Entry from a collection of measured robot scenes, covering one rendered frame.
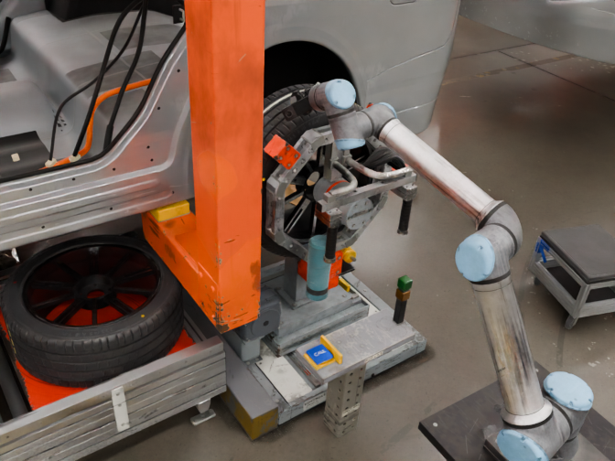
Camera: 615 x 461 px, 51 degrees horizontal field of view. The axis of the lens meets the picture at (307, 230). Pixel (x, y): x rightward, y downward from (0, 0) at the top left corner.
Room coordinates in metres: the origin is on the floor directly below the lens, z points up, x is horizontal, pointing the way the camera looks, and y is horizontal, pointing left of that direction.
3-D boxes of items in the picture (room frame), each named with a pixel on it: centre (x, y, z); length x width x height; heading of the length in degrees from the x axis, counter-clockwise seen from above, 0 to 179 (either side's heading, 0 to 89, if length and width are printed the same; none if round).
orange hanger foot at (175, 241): (2.00, 0.46, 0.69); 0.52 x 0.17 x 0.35; 37
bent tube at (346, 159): (2.03, -0.23, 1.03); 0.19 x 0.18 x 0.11; 37
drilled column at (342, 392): (1.68, -0.18, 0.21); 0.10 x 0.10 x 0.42; 37
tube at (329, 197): (1.92, -0.07, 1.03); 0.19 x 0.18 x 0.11; 37
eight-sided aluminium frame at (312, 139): (2.07, -0.08, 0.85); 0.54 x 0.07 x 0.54; 127
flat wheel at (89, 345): (1.87, 0.80, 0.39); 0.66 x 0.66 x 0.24
